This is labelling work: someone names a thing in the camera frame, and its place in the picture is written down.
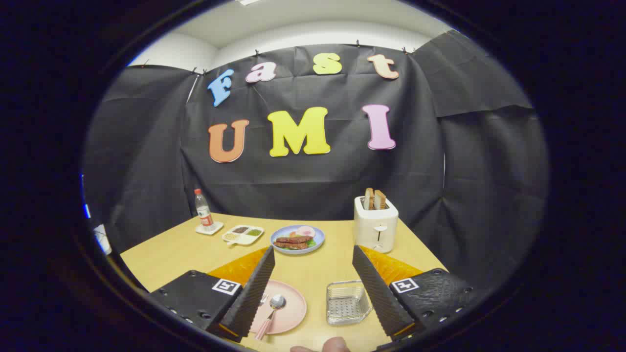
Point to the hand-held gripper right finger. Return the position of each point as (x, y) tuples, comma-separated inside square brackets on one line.
[(379, 298)]

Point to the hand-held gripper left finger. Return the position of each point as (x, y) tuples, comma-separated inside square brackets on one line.
[(249, 298)]

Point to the metal perforated basket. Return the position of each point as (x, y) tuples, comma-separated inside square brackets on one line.
[(346, 303)]

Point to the pink plate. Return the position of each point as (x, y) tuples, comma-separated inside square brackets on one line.
[(291, 313)]

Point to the white divided condiment dish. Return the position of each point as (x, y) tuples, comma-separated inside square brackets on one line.
[(242, 234)]

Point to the white toaster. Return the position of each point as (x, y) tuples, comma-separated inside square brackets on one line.
[(374, 230)]

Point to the brown grilled sausages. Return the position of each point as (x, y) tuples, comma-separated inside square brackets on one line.
[(292, 242)]

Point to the white square coaster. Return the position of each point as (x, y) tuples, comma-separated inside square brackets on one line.
[(217, 227)]

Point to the blue plate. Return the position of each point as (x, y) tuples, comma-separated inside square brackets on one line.
[(317, 240)]

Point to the pink ham slice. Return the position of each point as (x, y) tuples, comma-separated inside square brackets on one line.
[(306, 231)]

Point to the clear plastic water bottle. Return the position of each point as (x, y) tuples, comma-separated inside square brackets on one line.
[(204, 212)]

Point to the toast bread slice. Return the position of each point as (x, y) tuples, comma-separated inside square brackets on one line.
[(380, 200), (368, 199)]

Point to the long ceiling light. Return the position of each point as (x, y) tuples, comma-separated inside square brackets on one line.
[(248, 1)]

